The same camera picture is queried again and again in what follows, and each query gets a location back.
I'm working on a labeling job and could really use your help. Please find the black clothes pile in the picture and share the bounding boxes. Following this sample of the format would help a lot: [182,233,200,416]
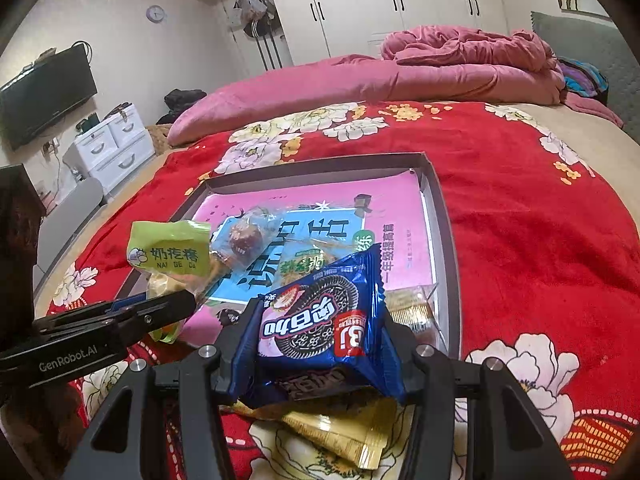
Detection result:
[156,89,206,125]

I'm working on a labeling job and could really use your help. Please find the round wall clock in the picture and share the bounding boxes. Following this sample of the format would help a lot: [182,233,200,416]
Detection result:
[145,4,166,24]

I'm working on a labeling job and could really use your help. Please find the black wall television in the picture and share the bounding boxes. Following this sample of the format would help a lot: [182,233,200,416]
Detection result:
[1,44,98,151]

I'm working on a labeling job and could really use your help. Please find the clear green-label pastry packet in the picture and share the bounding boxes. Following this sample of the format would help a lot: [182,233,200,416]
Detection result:
[274,238,340,286]

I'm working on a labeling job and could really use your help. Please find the blue Oreo-style cookie packet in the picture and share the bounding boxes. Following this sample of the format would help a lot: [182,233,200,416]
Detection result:
[229,244,406,408]

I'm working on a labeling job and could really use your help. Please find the hanging clothes on rack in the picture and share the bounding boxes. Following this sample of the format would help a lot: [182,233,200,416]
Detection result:
[234,0,283,72]

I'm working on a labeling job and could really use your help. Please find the dark cardboard box tray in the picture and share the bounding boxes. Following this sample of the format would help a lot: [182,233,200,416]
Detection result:
[114,152,462,361]

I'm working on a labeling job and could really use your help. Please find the grey headboard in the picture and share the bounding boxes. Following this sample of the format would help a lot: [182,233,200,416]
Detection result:
[530,11,639,142]

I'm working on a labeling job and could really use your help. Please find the white drawer cabinet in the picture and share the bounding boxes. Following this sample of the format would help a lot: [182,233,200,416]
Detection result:
[63,104,155,195]

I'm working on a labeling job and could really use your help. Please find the yellow wafer packet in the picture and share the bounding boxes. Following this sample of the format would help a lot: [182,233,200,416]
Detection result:
[229,389,397,470]

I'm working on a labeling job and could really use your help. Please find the colourful folded cloth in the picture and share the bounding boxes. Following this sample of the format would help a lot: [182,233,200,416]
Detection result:
[559,58,610,105]

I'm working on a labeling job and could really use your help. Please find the green milk candy packet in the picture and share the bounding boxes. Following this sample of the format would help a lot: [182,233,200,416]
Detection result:
[126,219,214,344]

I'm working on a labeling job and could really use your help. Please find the red floral blanket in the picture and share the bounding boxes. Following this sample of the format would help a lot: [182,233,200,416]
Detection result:
[49,102,639,479]

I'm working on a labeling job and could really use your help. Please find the small clear cake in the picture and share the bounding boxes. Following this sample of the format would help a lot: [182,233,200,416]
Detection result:
[385,284,437,334]

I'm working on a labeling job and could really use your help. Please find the pink and blue book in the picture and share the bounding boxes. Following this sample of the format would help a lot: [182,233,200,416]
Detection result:
[179,170,433,347]

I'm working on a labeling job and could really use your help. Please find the pink quilt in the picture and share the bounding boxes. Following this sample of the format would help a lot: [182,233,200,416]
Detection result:
[167,25,623,146]

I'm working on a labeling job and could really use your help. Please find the red candy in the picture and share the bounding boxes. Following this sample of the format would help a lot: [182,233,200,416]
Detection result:
[210,207,282,273]

